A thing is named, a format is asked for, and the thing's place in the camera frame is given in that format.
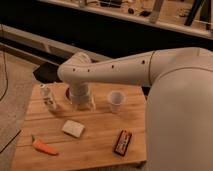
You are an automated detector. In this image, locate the orange carrot toy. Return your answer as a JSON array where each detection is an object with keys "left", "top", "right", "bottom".
[{"left": 32, "top": 135, "right": 58, "bottom": 155}]

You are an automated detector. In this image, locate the purple bowl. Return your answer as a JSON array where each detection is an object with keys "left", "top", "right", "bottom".
[{"left": 65, "top": 88, "right": 70, "bottom": 101}]

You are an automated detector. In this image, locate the beige sponge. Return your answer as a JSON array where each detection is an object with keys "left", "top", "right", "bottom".
[{"left": 62, "top": 120, "right": 85, "bottom": 138}]

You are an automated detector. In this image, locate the white labelled bottle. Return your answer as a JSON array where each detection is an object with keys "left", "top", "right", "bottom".
[{"left": 40, "top": 84, "right": 57, "bottom": 111}]

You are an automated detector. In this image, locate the clear plastic cup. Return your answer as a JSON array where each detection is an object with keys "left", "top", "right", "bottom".
[{"left": 107, "top": 91, "right": 125, "bottom": 113}]

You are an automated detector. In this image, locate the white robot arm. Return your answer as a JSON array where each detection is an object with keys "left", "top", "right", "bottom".
[{"left": 58, "top": 47, "right": 213, "bottom": 171}]

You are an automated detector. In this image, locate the red black snack bar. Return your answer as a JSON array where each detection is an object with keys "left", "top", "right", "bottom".
[{"left": 114, "top": 130, "right": 132, "bottom": 156}]

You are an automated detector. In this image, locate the black cable on floor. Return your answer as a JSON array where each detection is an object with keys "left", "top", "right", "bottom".
[{"left": 0, "top": 49, "right": 22, "bottom": 154}]

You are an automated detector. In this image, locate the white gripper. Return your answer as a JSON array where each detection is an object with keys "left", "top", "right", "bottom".
[{"left": 68, "top": 83, "right": 96, "bottom": 111}]

